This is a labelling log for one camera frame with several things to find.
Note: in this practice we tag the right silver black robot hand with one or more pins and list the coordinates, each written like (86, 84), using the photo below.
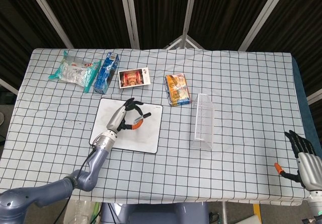
(308, 163)

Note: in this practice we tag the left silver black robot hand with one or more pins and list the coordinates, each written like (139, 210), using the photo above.
(117, 118)

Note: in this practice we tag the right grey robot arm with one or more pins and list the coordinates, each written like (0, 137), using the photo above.
(315, 206)

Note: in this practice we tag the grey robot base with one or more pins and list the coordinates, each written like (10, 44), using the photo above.
(156, 214)

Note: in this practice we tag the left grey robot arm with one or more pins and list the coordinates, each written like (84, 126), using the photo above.
(95, 161)

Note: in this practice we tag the white dry-erase board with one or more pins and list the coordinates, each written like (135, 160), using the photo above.
(148, 136)

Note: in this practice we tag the red temple photo postcard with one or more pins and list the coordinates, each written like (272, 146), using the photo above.
(133, 78)

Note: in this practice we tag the blue cookie box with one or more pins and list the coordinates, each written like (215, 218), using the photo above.
(105, 74)

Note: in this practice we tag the teal clear plastic snack bag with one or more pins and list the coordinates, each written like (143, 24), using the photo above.
(73, 73)

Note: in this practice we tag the orange yellow snack packet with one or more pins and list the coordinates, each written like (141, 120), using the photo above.
(177, 90)

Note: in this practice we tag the pale blue grid tablecloth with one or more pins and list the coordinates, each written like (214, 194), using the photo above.
(239, 103)

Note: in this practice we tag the white triangular screen foot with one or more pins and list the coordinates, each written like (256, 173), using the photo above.
(184, 41)

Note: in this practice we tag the white screen frame post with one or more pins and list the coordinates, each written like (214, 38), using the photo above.
(189, 10)
(129, 15)
(49, 15)
(261, 16)

